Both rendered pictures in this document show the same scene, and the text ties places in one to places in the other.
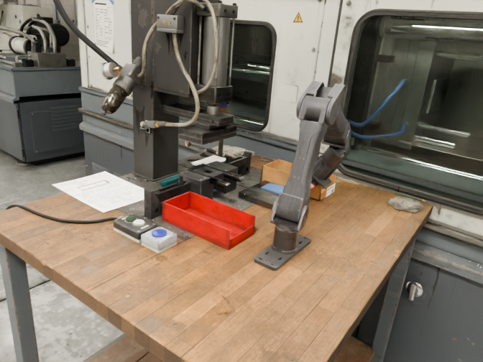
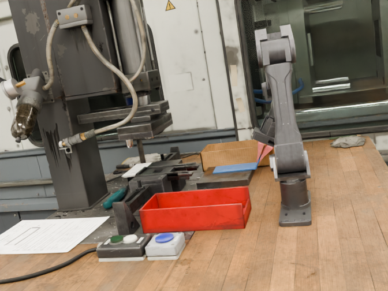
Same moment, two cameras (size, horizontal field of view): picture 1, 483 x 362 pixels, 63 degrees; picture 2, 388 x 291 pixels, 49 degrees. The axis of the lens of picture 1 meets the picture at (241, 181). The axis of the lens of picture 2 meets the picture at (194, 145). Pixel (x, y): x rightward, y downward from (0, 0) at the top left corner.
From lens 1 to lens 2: 0.40 m
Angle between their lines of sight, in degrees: 19
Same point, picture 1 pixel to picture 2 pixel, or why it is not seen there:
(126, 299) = not seen: outside the picture
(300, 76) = (189, 61)
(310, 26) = (186, 10)
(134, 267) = (166, 280)
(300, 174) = (288, 119)
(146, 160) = (75, 187)
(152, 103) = (67, 116)
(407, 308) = not seen: hidden behind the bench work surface
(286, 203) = (286, 153)
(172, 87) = (91, 88)
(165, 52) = (73, 51)
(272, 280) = (318, 232)
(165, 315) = not seen: outside the picture
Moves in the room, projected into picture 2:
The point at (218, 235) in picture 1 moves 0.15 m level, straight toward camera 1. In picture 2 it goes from (227, 216) to (262, 238)
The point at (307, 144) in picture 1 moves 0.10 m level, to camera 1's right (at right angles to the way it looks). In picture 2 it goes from (283, 86) to (319, 79)
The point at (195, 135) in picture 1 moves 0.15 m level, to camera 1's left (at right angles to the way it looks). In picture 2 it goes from (141, 129) to (84, 141)
